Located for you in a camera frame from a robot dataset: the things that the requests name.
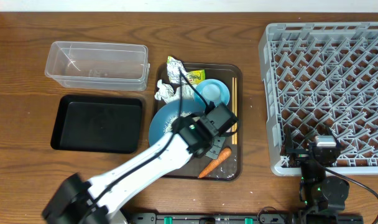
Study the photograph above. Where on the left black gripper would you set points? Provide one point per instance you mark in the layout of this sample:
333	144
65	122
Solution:
214	157

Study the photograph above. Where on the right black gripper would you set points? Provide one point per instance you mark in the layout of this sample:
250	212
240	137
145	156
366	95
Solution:
301	155

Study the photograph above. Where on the dark blue plate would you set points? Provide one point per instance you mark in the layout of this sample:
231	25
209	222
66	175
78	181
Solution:
163	119

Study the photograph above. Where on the yellow green snack wrapper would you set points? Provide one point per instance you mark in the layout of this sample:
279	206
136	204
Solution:
175	68

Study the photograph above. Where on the pile of white rice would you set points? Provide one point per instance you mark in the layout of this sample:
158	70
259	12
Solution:
169	122

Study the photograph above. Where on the white tissue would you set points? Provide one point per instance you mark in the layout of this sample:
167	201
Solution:
167	94

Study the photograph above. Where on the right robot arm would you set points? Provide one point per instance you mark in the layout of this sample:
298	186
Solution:
323	196

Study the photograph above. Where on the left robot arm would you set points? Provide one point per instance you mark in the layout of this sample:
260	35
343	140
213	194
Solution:
99	199

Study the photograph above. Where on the grey dishwasher rack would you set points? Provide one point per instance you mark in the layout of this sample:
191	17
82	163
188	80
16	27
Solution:
320	75

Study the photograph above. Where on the orange carrot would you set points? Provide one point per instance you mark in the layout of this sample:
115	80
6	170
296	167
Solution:
224	154

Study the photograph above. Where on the brown serving tray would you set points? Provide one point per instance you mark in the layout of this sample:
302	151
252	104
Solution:
231	168

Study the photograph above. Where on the light blue cup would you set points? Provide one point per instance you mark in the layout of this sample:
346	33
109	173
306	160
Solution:
211	92

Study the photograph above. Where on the light blue bowl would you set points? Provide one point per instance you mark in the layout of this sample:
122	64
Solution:
225	94

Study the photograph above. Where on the wooden chopstick left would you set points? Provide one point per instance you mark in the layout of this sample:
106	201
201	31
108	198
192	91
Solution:
232	109

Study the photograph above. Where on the wooden chopstick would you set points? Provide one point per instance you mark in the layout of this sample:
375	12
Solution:
235	109
232	109

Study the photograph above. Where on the wooden chopstick right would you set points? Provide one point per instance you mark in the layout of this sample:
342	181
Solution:
235	109

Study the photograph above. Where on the black plastic tray bin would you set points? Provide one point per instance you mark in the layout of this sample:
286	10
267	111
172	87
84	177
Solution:
97	124

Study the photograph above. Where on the clear plastic bin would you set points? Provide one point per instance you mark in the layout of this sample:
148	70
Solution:
98	65

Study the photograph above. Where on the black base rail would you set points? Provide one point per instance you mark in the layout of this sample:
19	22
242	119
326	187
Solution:
262	218

